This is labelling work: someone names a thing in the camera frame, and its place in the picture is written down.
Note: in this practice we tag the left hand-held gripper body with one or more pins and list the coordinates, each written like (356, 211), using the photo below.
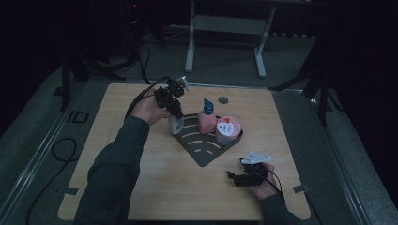
(169, 93)

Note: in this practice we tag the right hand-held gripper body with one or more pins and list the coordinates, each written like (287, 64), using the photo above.
(253, 175)

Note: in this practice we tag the white lemon print bottle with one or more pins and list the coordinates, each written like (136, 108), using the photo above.
(176, 126)

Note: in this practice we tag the pink bottle with blue cap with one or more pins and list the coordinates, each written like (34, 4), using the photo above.
(206, 123)

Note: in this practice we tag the pink lidded jar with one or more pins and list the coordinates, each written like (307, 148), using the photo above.
(227, 128)

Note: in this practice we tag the gray slotted corner rack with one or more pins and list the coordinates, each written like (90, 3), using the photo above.
(203, 153)

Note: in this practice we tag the person's right hand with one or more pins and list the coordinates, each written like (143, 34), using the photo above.
(266, 189)

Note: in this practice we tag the person's left hand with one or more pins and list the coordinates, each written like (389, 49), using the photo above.
(148, 109)

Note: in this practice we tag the gray tape piece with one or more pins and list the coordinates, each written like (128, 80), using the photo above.
(71, 191)
(300, 188)

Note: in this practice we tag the black tripod stand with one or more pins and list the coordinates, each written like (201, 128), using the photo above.
(78, 68)
(316, 84)

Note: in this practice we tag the metal floor rail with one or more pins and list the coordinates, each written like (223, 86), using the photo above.
(37, 156)
(341, 168)

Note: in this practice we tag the white metal stand frame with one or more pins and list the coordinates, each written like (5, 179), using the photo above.
(228, 25)

